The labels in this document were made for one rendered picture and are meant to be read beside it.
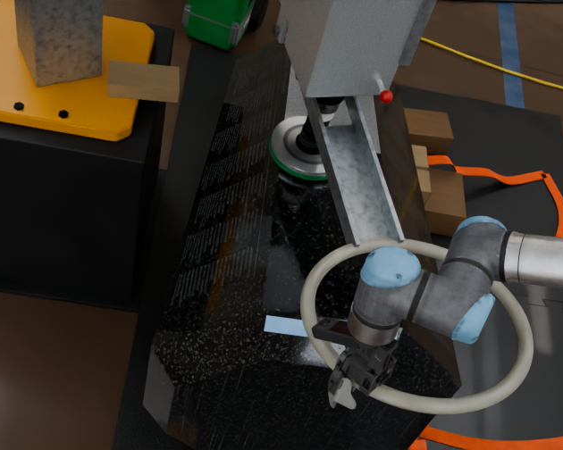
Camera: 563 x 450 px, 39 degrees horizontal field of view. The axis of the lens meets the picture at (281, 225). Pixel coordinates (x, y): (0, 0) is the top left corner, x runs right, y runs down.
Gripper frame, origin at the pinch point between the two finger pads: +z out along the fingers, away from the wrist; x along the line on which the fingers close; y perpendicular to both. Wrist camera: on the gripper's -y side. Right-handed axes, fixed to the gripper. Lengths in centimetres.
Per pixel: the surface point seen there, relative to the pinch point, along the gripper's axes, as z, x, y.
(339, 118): -2, 75, -63
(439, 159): 51, 161, -68
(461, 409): -7.0, 9.1, 20.2
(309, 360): 20.7, 17.4, -18.9
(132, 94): -1, 35, -107
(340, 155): -14, 46, -41
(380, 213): -7.9, 42.6, -24.8
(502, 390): -7.8, 18.5, 23.3
